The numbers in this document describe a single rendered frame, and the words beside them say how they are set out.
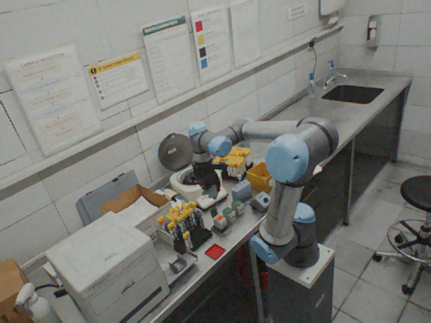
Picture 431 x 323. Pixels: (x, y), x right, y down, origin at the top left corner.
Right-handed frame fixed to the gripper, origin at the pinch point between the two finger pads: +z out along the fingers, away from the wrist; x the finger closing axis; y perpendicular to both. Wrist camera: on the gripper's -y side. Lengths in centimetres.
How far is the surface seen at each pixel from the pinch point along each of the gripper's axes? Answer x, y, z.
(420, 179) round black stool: 54, -118, 43
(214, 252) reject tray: 6.6, 12.3, 20.4
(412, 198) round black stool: 56, -97, 43
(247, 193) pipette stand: -3.7, -24.6, 15.5
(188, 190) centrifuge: -24.8, -4.7, 9.2
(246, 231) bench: 9.9, -5.9, 20.6
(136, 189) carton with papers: -50, 10, 9
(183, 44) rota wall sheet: -55, -45, -53
